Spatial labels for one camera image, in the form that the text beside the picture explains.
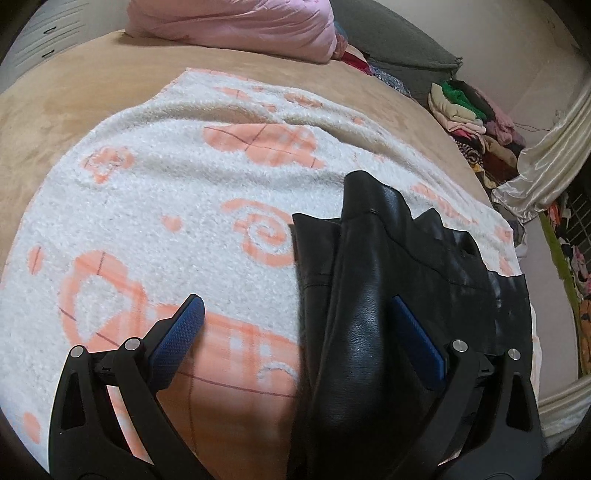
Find green cloth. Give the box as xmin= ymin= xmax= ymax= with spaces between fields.
xmin=539 ymin=213 xmax=583 ymax=319

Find colourful clothes by headboard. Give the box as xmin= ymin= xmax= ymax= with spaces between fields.
xmin=335 ymin=25 xmax=413 ymax=99

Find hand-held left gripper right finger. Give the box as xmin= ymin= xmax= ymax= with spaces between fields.
xmin=390 ymin=295 xmax=543 ymax=480

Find black leather jacket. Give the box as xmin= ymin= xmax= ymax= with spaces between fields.
xmin=288 ymin=171 xmax=534 ymax=480

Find beige bed sheet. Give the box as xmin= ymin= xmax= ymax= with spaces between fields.
xmin=0 ymin=28 xmax=491 ymax=287

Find grey headboard cushion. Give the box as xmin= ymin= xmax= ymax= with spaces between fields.
xmin=330 ymin=0 xmax=463 ymax=104

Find cream satin curtain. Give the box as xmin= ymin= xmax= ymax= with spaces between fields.
xmin=490 ymin=88 xmax=591 ymax=223

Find pink quilted comforter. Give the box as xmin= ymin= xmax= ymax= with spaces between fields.
xmin=126 ymin=0 xmax=339 ymax=64

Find white wardrobe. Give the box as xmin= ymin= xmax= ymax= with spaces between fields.
xmin=0 ymin=0 xmax=134 ymax=65

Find pile of folded clothes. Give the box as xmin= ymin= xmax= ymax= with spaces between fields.
xmin=427 ymin=79 xmax=527 ymax=188

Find white blanket with orange print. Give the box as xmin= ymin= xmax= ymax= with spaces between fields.
xmin=0 ymin=68 xmax=523 ymax=480

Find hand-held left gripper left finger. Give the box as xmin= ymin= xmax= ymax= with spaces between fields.
xmin=47 ymin=294 xmax=218 ymax=480

